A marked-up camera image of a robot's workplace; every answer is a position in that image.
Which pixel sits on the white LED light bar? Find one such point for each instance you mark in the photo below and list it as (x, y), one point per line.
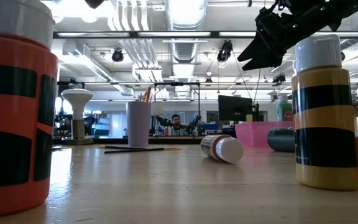
(172, 34)
(356, 34)
(95, 34)
(238, 34)

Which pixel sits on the lavender plastic cup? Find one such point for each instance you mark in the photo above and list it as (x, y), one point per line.
(139, 124)

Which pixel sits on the black background rig frame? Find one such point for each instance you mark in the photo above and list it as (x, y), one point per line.
(182, 83)

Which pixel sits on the large black paint bottle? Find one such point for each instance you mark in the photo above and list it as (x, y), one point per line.
(281, 140)

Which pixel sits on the black background robot arm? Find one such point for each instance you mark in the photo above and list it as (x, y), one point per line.
(163, 121)
(196, 124)

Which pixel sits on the black ceiling spotlight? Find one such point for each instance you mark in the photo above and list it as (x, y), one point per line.
(117, 55)

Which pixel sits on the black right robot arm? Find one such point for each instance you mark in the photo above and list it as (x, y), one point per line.
(322, 12)

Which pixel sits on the black overhead rig beam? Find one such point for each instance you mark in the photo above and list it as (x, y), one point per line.
(214, 34)

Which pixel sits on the black overhead camera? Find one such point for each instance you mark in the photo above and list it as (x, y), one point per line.
(225, 49)

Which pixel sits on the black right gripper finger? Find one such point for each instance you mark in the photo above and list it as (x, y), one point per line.
(253, 51)
(266, 59)

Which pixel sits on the silver ventilation duct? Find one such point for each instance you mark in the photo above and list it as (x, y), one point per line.
(185, 18)

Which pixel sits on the pink plastic bin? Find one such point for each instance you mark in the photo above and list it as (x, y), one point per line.
(253, 133)

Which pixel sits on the yellow striped paint bottle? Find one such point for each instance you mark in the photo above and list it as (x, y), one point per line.
(325, 124)

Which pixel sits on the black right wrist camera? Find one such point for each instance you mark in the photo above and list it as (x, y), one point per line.
(267, 21)

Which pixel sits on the rust brown striped paint bottle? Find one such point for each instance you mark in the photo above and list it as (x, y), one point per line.
(225, 149)

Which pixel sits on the black monitor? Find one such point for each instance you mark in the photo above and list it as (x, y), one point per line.
(235, 109)

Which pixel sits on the black brush gold ferrule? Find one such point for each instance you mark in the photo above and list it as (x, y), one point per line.
(141, 97)
(148, 94)

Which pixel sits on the white dome lamp brass base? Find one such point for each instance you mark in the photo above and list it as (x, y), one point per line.
(77, 99)

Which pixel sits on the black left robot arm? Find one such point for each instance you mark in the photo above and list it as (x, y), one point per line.
(94, 3)

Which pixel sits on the red-orange striped paint bottle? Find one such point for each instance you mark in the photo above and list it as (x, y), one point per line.
(11, 109)

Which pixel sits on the person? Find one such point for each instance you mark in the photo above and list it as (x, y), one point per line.
(176, 119)

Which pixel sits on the orange fan brush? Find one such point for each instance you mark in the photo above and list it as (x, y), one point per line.
(135, 151)

